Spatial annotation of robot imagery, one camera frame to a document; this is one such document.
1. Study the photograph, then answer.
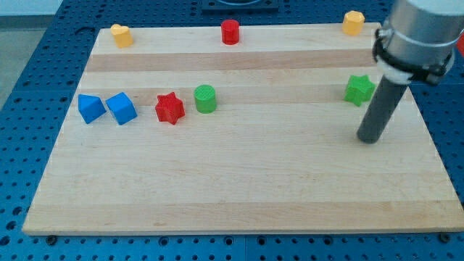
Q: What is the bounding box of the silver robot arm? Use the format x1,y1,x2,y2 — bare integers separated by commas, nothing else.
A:
373,0,463,85

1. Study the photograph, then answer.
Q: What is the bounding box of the green cylinder block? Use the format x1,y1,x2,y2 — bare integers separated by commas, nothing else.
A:
194,85,217,114

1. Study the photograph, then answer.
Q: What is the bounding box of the wooden board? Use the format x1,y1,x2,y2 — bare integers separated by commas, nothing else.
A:
22,23,463,236

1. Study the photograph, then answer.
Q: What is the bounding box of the red star block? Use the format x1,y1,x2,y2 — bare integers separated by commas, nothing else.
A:
155,92,185,125

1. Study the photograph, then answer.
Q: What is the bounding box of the red cylinder block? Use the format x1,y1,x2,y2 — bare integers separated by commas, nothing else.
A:
220,20,240,45

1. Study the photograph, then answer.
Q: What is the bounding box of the blue cube block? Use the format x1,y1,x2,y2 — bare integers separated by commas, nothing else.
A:
106,92,138,125

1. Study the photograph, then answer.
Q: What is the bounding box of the green star block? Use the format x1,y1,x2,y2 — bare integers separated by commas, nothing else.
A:
344,75,376,107

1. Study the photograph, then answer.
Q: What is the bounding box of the blue triangular prism block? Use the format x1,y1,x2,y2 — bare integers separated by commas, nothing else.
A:
78,94,106,124

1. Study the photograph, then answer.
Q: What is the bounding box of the yellow heart block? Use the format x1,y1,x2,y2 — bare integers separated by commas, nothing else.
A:
110,24,133,49

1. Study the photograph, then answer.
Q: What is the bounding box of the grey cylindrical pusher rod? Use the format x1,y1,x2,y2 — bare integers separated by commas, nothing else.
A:
357,77,407,144

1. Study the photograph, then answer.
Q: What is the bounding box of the yellow hexagon block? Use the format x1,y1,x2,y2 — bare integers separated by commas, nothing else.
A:
341,10,365,36

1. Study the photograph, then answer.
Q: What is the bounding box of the black cable clamp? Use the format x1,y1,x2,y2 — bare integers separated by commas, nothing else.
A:
372,28,455,86

